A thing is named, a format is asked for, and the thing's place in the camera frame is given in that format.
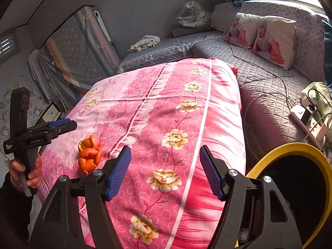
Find baby print pillow right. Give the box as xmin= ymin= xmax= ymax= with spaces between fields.
xmin=252 ymin=16 xmax=297 ymax=70

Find white power strip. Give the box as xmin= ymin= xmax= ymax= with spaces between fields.
xmin=290 ymin=105 xmax=331 ymax=150

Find person's left hand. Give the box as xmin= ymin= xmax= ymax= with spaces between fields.
xmin=8 ymin=153 xmax=43 ymax=192

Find baby print pillow left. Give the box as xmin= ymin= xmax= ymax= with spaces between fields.
xmin=224 ymin=12 xmax=261 ymax=48

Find white tiger plush toy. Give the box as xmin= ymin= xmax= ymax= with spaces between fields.
xmin=176 ymin=1 xmax=211 ymax=28

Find pink floral quilt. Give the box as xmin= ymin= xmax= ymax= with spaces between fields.
xmin=38 ymin=58 xmax=246 ymax=248

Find white drawer cabinet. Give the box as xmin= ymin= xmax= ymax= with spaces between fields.
xmin=34 ymin=101 xmax=62 ymax=125

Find baby print pillow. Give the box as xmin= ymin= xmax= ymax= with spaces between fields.
xmin=224 ymin=12 xmax=261 ymax=48
xmin=252 ymin=16 xmax=297 ymax=70

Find striped folded mattress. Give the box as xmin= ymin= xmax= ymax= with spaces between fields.
xmin=28 ymin=6 xmax=120 ymax=110

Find green cloth bag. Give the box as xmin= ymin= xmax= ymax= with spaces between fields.
xmin=300 ymin=82 xmax=331 ymax=121

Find yellow rimmed trash bin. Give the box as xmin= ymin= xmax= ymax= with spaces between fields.
xmin=246 ymin=143 xmax=331 ymax=248

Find grey cushion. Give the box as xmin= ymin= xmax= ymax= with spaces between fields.
xmin=211 ymin=3 xmax=241 ymax=32

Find crumpled beige cloth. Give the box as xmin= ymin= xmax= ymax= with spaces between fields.
xmin=127 ymin=35 xmax=160 ymax=53

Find forearm in black sleeve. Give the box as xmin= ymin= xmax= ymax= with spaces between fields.
xmin=0 ymin=173 xmax=33 ymax=248

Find grey quilted sofa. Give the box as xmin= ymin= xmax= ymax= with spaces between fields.
xmin=118 ymin=1 xmax=326 ymax=165

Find orange peel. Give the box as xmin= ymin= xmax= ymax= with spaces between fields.
xmin=78 ymin=135 xmax=102 ymax=174

